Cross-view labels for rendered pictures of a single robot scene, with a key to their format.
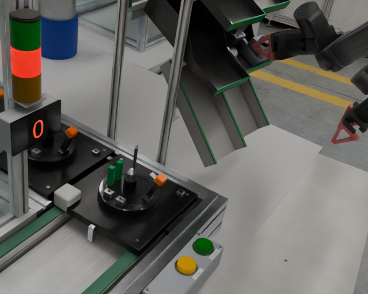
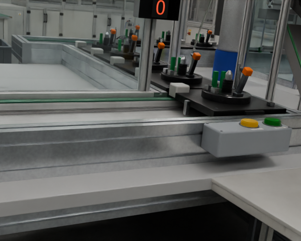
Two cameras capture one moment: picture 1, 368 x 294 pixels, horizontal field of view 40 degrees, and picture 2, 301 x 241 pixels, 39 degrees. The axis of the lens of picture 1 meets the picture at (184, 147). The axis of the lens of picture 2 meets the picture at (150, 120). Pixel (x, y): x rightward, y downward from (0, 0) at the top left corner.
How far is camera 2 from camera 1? 0.70 m
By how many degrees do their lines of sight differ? 37
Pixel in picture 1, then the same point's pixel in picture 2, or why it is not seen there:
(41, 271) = (141, 117)
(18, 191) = (144, 66)
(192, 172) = not seen: hidden behind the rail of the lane
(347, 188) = not seen: outside the picture
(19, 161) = (147, 40)
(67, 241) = (168, 114)
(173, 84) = (281, 26)
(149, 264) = (219, 119)
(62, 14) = (233, 46)
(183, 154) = not seen: hidden behind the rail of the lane
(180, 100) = (287, 44)
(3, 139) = (136, 7)
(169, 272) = (232, 124)
